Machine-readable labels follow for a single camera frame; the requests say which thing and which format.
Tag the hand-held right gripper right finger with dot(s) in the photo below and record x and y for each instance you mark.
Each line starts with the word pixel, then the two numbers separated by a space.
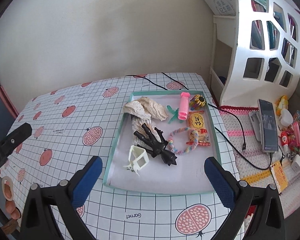
pixel 220 185

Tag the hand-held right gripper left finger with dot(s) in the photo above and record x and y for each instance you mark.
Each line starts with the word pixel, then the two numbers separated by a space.
pixel 86 183

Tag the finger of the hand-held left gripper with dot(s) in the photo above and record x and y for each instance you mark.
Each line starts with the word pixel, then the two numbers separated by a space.
pixel 17 136

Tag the teal shallow cardboard box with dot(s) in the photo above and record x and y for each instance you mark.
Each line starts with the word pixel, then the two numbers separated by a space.
pixel 185 172

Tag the yellow rice cracker packet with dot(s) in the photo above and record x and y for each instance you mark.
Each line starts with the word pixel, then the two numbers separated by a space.
pixel 197 122

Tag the black plastic claw clip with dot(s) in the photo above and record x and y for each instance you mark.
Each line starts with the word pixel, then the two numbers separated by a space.
pixel 157 145

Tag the bag of cotton swabs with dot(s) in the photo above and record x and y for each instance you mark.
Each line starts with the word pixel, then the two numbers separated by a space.
pixel 140 126

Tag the green plastic dragonfly toy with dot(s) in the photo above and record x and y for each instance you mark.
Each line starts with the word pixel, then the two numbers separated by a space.
pixel 173 115

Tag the pink hair roller clip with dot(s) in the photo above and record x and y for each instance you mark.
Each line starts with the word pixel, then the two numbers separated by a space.
pixel 183 107

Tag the cream lace scrunchie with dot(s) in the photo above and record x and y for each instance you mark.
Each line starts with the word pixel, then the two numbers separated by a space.
pixel 145 107

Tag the person's left hand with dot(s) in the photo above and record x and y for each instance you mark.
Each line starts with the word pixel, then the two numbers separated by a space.
pixel 10 206

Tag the clear tape roll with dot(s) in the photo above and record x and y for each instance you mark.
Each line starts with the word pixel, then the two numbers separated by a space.
pixel 3 187

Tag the pink and white crochet mat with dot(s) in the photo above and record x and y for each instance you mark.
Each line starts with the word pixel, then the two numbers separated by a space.
pixel 260 175

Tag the pomegranate print grid tablecloth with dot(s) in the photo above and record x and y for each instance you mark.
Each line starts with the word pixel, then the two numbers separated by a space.
pixel 65 135

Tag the yellow paper tag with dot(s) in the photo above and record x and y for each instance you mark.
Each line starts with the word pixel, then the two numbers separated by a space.
pixel 280 177

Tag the brown round wooden object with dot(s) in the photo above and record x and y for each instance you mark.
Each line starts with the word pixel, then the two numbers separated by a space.
pixel 9 227

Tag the black smartphone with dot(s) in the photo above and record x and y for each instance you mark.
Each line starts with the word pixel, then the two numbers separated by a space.
pixel 268 125

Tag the red and white glue stick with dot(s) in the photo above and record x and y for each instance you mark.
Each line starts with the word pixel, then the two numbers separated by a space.
pixel 285 140

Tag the white charger plug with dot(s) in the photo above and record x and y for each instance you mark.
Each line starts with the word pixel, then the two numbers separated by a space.
pixel 297 163

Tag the pink pens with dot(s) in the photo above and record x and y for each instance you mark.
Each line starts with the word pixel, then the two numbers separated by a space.
pixel 297 133

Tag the white round container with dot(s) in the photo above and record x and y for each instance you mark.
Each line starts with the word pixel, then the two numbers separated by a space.
pixel 287 117

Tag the yellow plush toy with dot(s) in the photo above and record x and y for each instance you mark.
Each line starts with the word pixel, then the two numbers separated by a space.
pixel 282 103

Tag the white cut-out shelf organizer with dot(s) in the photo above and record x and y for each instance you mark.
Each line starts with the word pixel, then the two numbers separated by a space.
pixel 240 30

